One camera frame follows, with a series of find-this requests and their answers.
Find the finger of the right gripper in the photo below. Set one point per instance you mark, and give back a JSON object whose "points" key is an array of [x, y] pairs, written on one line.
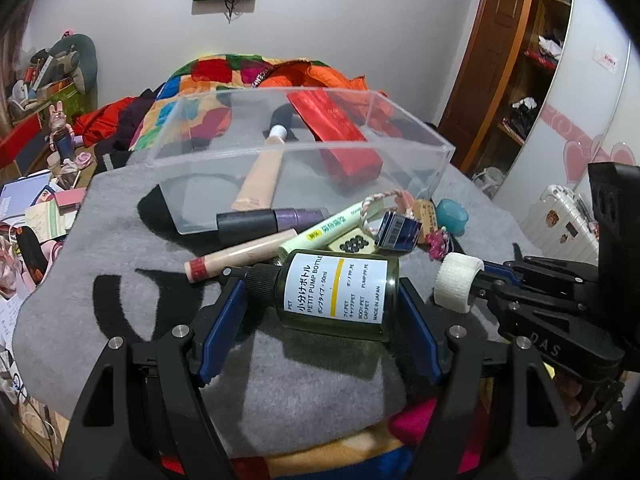
{"points": [[554, 297], [530, 270]]}

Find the pale green labelled tube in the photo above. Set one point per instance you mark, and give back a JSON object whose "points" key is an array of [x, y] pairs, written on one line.
{"points": [[323, 233]]}

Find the mahjong tile eraser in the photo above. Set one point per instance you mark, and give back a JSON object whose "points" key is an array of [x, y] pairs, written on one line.
{"points": [[354, 242]]}

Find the clear plastic storage box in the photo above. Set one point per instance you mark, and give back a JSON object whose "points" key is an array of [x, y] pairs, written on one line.
{"points": [[209, 142]]}

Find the blue Max staples box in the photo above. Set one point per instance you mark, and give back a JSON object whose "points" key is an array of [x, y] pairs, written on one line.
{"points": [[397, 233]]}

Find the wooden door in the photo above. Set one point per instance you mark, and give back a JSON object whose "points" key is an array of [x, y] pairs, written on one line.
{"points": [[496, 38]]}

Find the green storage box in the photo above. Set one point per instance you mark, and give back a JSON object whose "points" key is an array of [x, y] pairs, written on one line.
{"points": [[61, 91]]}

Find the blue white notebook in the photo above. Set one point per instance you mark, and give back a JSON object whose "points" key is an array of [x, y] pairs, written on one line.
{"points": [[18, 195]]}

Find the wooden tag charm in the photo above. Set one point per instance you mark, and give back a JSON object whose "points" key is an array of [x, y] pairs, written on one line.
{"points": [[424, 212]]}

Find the beige cosmetic tube white cap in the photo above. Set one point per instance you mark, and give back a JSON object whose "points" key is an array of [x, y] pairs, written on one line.
{"points": [[259, 185]]}

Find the white suitcase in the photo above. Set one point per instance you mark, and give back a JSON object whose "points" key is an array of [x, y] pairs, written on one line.
{"points": [[557, 225]]}

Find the orange down jacket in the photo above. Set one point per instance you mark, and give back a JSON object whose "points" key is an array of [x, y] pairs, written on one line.
{"points": [[294, 76]]}

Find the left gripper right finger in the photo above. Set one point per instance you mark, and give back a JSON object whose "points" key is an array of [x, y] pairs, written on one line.
{"points": [[529, 434]]}

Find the colourful patchwork quilt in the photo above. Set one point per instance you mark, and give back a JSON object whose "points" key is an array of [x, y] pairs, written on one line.
{"points": [[209, 73]]}

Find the grey black blanket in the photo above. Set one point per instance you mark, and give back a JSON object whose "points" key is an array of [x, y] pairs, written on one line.
{"points": [[120, 273]]}

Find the red foil package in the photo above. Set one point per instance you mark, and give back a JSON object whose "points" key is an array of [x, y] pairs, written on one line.
{"points": [[329, 124]]}

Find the grey green neck pillow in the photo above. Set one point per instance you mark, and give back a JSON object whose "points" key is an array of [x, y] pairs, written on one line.
{"points": [[74, 57]]}

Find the red garment on bed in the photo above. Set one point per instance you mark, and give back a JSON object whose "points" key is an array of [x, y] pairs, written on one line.
{"points": [[99, 125]]}

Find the white bandage tape roll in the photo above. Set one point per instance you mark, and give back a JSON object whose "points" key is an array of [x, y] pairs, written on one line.
{"points": [[454, 281]]}

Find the beige stick red band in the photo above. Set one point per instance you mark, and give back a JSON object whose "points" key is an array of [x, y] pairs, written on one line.
{"points": [[245, 254]]}

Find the teal tape roll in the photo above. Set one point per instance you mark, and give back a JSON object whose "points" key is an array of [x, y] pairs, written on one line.
{"points": [[452, 216]]}

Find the purple black marker tube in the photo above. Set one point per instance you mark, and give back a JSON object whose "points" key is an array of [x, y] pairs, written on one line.
{"points": [[238, 227]]}

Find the red long box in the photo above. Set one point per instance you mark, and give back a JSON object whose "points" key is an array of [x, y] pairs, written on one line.
{"points": [[22, 147]]}

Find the green pump bottle white label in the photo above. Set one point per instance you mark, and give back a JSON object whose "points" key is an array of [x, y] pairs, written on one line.
{"points": [[341, 295]]}

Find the pink rabbit figurine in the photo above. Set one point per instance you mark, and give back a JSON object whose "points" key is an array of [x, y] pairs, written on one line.
{"points": [[61, 137]]}

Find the white wardrobe door hearts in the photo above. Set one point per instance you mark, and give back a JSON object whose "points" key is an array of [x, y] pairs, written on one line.
{"points": [[571, 127]]}

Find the wooden shelf unit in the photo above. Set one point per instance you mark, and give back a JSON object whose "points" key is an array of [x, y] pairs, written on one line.
{"points": [[538, 42]]}

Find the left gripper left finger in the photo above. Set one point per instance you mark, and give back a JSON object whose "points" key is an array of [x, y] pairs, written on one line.
{"points": [[141, 414]]}

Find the magenta knitted charm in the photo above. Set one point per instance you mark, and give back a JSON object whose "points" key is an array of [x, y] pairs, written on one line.
{"points": [[438, 244]]}

